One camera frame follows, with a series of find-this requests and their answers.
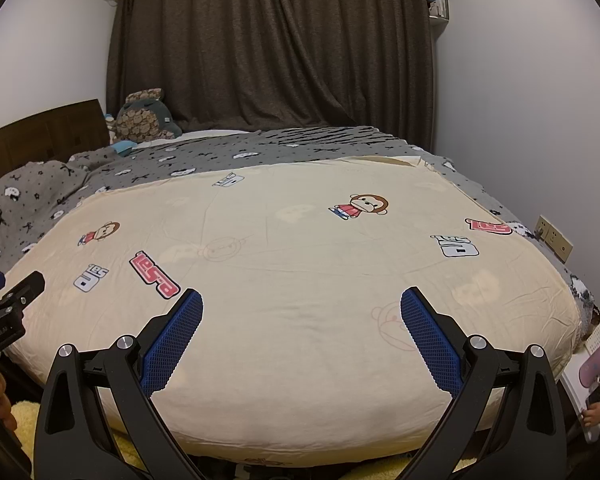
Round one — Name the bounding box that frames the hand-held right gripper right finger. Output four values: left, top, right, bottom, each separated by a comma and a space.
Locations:
397, 286, 567, 480

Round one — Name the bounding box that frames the white nightstand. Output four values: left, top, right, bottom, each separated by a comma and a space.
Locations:
557, 327, 600, 443

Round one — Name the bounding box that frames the white pillow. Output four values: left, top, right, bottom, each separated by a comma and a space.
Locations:
172, 129, 261, 142

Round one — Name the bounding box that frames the yellow fluffy rug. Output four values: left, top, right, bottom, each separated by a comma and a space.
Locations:
10, 400, 481, 480

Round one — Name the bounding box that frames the cream printed blanket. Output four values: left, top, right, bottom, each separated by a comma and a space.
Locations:
0, 152, 583, 456

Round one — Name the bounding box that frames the small wall shelf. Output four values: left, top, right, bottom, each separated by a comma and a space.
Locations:
426, 0, 452, 26

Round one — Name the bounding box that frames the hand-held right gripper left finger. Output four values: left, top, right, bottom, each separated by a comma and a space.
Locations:
32, 287, 206, 480

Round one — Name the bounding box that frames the brown patterned plush toy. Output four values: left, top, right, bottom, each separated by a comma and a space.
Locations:
111, 87, 183, 143

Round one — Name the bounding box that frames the dark wooden headboard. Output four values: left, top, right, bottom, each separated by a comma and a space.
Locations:
0, 99, 112, 186

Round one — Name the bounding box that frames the dark grey curtain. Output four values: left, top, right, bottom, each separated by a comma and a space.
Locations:
105, 0, 436, 153

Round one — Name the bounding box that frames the grey patterned bedsheet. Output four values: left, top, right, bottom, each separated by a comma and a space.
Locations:
0, 125, 531, 281

